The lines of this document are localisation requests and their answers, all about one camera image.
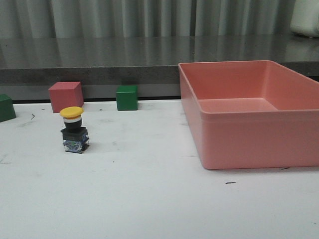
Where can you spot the yellow push button switch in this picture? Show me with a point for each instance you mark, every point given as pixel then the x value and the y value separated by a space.
pixel 75 136

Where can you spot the green cube block centre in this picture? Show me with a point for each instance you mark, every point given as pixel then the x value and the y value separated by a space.
pixel 127 98

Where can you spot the green cube block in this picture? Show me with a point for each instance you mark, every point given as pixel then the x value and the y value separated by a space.
pixel 127 98
pixel 7 111

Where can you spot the pink plastic bin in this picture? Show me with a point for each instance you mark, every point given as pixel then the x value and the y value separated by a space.
pixel 251 114

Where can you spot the pink cube block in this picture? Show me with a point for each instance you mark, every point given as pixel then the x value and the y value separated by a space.
pixel 65 94

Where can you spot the grey stone counter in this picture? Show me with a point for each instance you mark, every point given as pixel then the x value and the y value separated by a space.
pixel 29 67

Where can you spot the green cube block left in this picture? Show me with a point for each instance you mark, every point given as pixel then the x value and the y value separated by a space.
pixel 7 111

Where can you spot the grey pleated curtain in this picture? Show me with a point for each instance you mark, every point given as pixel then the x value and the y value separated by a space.
pixel 142 18

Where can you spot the white appliance on counter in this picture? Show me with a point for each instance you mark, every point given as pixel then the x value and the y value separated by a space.
pixel 305 18

